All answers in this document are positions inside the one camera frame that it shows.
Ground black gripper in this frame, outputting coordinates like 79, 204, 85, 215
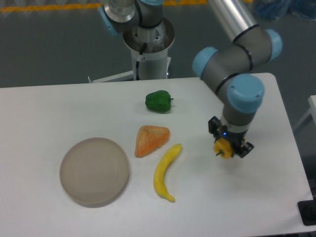
208, 116, 254, 158

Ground yellow bell pepper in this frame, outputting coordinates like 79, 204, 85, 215
213, 138, 233, 159

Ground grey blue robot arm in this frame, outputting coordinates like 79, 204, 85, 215
98, 0, 282, 158

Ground green bell pepper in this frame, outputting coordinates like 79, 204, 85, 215
145, 90, 173, 113

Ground orange triangular bread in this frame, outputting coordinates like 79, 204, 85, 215
134, 125, 170, 158

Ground yellow banana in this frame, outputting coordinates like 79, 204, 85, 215
153, 144, 182, 203

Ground white furniture at right edge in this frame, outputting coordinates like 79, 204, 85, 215
292, 95, 316, 134

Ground black device at table edge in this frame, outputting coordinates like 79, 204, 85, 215
297, 200, 316, 226

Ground blue plastic bags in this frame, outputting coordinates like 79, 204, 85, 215
252, 0, 316, 21

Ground beige round plate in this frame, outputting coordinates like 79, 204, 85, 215
59, 138, 129, 208

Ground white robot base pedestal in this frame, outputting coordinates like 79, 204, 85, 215
91, 17, 175, 83

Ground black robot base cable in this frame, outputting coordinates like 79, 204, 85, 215
135, 42, 148, 81

